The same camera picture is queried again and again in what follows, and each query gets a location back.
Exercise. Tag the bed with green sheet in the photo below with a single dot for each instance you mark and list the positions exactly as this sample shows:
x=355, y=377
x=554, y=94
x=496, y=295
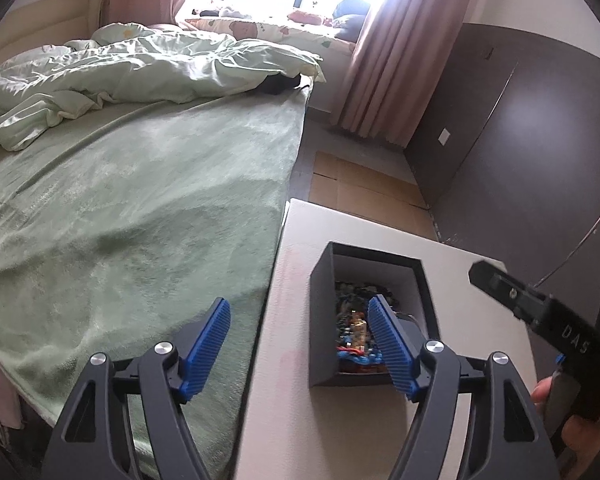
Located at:
x=130, y=240

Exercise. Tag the black item on bed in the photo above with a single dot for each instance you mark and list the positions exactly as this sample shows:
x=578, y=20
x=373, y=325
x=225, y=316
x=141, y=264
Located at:
x=280, y=85

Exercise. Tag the orange plush item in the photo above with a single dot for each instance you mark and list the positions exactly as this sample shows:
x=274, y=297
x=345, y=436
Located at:
x=304, y=17

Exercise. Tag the white wall socket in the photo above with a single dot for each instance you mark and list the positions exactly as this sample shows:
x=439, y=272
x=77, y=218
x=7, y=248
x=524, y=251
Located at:
x=444, y=137

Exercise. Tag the cream headboard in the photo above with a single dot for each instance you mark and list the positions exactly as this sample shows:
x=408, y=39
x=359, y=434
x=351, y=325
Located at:
x=45, y=20

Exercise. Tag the light green quilt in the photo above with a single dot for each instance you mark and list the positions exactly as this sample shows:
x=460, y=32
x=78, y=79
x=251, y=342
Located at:
x=145, y=67

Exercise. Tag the floral window seat cushion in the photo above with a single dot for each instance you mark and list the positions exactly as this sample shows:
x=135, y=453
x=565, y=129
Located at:
x=280, y=32

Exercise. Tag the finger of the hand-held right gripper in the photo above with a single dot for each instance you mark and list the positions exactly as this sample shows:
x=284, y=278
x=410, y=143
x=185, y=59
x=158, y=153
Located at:
x=510, y=292

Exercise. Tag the blue beaded jewelry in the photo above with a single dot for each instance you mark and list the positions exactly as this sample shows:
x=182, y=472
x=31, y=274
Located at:
x=355, y=295

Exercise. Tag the person's right hand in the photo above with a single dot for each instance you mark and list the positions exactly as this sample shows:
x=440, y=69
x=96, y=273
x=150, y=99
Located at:
x=582, y=437

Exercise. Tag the dark blue pillow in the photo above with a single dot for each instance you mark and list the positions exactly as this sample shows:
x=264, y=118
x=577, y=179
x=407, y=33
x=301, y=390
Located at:
x=352, y=17

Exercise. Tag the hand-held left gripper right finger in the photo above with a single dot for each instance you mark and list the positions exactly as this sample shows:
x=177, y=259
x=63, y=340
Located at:
x=392, y=345

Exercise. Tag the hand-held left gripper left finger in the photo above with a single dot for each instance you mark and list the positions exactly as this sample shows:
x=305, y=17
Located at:
x=207, y=345

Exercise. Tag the flattened cardboard sheets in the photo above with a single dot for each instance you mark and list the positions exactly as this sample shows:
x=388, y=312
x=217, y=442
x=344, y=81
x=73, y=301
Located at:
x=365, y=185

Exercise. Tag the wide pink curtain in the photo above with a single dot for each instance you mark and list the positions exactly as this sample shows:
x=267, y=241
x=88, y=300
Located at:
x=395, y=60

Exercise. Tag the black jewelry box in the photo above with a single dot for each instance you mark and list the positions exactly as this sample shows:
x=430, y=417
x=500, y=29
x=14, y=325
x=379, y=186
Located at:
x=322, y=340

